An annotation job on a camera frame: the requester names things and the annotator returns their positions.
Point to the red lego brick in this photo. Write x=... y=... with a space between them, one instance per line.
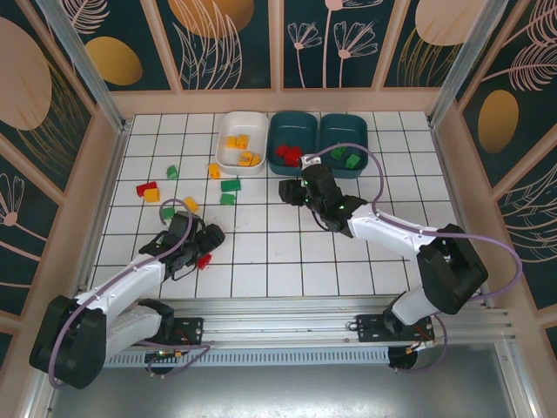
x=295 y=153
x=203 y=261
x=288 y=163
x=282 y=150
x=141 y=188

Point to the yellow lego brick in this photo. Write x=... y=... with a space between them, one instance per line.
x=190 y=203
x=242 y=139
x=229 y=142
x=257 y=159
x=214 y=170
x=151 y=195

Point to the round green lego piece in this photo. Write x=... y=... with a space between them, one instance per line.
x=337 y=152

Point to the wide green lego brick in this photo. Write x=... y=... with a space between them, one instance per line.
x=230 y=185

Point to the round yellow lego piece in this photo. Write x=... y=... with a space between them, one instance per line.
x=245 y=160

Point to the teal plastic container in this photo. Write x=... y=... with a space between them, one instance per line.
x=344 y=130
x=291 y=130

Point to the white plastic container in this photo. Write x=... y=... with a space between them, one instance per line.
x=252 y=128

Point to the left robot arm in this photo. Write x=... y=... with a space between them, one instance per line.
x=122 y=278

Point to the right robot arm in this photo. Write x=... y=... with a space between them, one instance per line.
x=452 y=265

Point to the grey metal sheet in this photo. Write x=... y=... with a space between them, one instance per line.
x=278 y=392

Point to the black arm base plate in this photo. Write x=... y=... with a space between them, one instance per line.
x=191 y=326
x=367 y=326

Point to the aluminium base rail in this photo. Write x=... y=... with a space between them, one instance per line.
x=278 y=318

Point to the aluminium side rail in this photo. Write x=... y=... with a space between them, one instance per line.
x=121 y=143
x=442 y=146

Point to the aluminium corner post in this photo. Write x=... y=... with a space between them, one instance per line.
x=85 y=65
x=459 y=69

